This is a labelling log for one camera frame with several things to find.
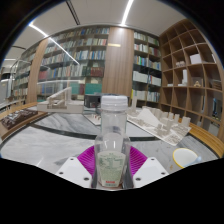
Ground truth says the wooden cubby shelf unit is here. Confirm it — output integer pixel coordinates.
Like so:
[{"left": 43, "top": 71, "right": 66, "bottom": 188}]
[{"left": 158, "top": 18, "right": 224, "bottom": 141}]

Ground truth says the tall bookshelf full of books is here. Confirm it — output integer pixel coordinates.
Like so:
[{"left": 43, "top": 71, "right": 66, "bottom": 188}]
[
  {"left": 9, "top": 26, "right": 111, "bottom": 104},
  {"left": 132, "top": 30, "right": 163, "bottom": 104}
]

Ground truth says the white cup yellow rim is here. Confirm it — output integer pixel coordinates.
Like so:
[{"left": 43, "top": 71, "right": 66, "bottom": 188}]
[{"left": 172, "top": 147, "right": 203, "bottom": 169}]

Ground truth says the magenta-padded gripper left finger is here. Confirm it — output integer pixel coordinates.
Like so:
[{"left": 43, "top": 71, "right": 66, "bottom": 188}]
[{"left": 55, "top": 145, "right": 101, "bottom": 190}]

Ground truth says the brown model on wooden board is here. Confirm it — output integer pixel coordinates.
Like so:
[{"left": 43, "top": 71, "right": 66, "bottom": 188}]
[{"left": 0, "top": 108, "right": 39, "bottom": 131}]

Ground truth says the white building architecture model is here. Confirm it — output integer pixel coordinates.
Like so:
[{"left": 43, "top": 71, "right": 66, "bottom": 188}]
[{"left": 36, "top": 86, "right": 84, "bottom": 114}]

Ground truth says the dark house architecture model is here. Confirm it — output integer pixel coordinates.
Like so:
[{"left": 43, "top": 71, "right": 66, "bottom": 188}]
[{"left": 82, "top": 93, "right": 104, "bottom": 127}]

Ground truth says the long ceiling strip light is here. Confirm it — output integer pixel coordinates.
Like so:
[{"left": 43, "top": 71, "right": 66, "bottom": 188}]
[
  {"left": 28, "top": 21, "right": 81, "bottom": 66},
  {"left": 120, "top": 0, "right": 135, "bottom": 26}
]

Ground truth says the curved wooden slat bench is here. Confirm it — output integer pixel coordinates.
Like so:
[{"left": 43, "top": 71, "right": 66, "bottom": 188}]
[{"left": 188, "top": 123, "right": 224, "bottom": 158}]

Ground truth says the clear plastic bottle white cap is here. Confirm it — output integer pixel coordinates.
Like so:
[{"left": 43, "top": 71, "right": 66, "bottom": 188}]
[{"left": 93, "top": 94, "right": 132, "bottom": 192}]

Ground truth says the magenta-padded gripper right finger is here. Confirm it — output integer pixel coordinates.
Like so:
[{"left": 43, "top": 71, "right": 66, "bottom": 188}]
[{"left": 128, "top": 145, "right": 169, "bottom": 189}]

